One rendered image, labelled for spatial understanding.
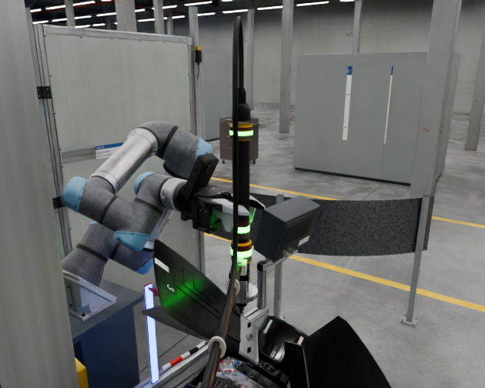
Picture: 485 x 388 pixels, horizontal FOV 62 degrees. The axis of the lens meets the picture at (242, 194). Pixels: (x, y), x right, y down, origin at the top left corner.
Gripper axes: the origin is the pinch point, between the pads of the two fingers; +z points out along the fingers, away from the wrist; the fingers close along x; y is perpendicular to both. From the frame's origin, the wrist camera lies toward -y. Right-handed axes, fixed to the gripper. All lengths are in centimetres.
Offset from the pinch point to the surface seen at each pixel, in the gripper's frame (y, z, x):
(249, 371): 30.0, 6.6, 8.2
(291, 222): 29, -32, -62
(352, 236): 80, -62, -181
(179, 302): 11.1, 2.0, 20.7
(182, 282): 10.4, -2.0, 16.7
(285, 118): 104, -656, -936
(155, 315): 31.5, -24.3, 7.2
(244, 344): 25.2, 4.7, 7.6
